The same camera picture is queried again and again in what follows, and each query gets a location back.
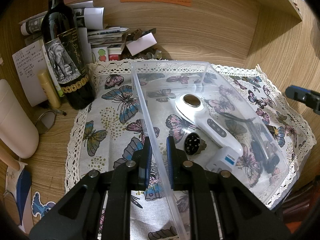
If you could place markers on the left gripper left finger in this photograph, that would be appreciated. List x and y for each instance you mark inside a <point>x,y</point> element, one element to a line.
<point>142,168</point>

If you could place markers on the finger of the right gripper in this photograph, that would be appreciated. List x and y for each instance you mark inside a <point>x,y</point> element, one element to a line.
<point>309,98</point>

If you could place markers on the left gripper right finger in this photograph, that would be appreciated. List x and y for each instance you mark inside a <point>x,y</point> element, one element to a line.
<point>176,158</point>

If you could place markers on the clear plastic storage bin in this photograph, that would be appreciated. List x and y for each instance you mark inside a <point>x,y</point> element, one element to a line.
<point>225,205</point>

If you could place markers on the black round grinder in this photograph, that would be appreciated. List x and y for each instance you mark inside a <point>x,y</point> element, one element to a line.
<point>192,144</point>

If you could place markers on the white power adapter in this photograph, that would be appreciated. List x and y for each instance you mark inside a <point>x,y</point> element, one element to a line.
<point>224,159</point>

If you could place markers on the white handheld massager device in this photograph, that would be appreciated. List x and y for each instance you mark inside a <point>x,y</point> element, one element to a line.
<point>192,109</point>

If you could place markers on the butterfly print lace cloth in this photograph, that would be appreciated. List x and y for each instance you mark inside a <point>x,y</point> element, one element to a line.
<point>108,132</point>

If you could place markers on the yellow lip balm tube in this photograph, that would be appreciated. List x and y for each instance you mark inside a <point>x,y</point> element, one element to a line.
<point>48,88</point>

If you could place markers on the blue cartoon sticker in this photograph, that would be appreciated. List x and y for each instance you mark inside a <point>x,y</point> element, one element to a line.
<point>38,208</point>

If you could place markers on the small white cardboard box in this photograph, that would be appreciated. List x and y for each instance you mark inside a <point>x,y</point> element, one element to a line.
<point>141,44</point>

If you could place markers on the stack of booklets and papers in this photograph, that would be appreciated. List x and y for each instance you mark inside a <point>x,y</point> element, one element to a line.
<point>102,37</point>

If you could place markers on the cream cylindrical tumbler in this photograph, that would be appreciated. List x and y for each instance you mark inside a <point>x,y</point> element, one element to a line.
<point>17,130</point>

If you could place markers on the dark wine bottle elephant label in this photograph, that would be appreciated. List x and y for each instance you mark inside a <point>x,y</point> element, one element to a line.
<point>76,87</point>

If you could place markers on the white handwritten paper note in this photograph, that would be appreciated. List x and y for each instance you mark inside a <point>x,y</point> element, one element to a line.
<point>28,62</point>

